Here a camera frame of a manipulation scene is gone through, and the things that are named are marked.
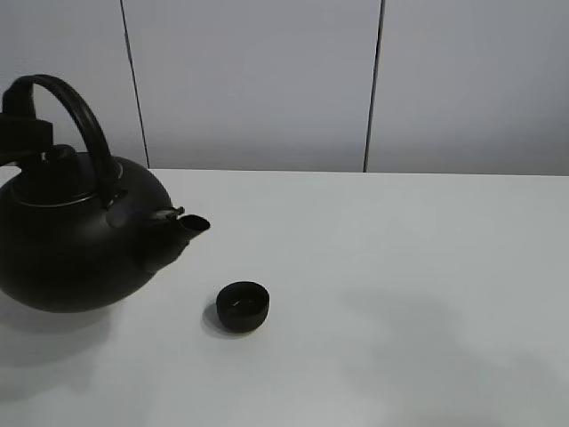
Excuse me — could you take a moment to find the small black teacup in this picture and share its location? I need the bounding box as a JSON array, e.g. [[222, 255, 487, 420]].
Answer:
[[215, 281, 270, 334]]

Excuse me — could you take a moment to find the black round teapot kettle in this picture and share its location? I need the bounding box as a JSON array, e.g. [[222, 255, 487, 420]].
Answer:
[[1, 74, 210, 313]]

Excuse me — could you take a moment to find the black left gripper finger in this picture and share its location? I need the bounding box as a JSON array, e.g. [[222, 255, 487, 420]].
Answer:
[[0, 113, 53, 165]]

